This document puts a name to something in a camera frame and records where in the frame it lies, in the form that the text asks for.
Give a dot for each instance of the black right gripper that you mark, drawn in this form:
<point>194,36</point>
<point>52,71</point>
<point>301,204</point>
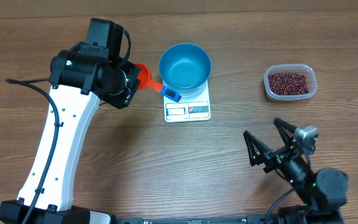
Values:
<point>276,157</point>

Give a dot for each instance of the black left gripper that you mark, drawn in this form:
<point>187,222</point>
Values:
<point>132,71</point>

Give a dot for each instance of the orange scoop with blue handle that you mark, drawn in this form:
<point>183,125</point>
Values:
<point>146,81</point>

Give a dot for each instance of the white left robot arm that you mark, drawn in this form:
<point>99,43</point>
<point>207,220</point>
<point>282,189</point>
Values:
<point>81,78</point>

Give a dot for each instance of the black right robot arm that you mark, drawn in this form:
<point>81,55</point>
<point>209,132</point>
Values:
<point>314,197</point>

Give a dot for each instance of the teal plastic bowl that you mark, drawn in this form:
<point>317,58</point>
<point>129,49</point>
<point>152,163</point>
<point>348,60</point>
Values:
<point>185,67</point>

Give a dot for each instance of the white digital kitchen scale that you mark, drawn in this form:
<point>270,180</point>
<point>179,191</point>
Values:
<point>193,106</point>

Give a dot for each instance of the red adzuki beans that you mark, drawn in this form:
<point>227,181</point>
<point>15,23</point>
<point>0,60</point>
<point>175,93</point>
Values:
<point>287,83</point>

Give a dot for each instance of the clear plastic food container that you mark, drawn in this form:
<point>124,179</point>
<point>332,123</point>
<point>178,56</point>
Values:
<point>303,69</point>

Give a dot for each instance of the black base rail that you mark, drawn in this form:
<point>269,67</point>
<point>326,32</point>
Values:
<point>194,220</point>

